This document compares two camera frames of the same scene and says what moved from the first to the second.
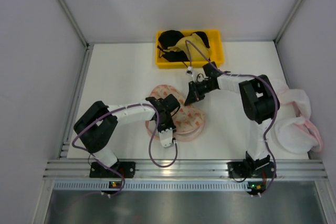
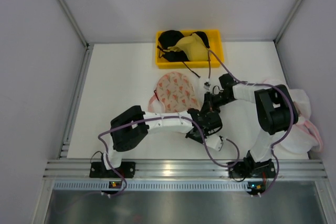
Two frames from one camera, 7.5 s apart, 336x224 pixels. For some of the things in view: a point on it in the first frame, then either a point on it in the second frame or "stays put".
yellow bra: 195,54 stays put
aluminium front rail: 80,169 stays put
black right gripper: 195,92 -> 209,100
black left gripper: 166,123 -> 200,131
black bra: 167,37 stays put
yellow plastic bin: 216,44 stays put
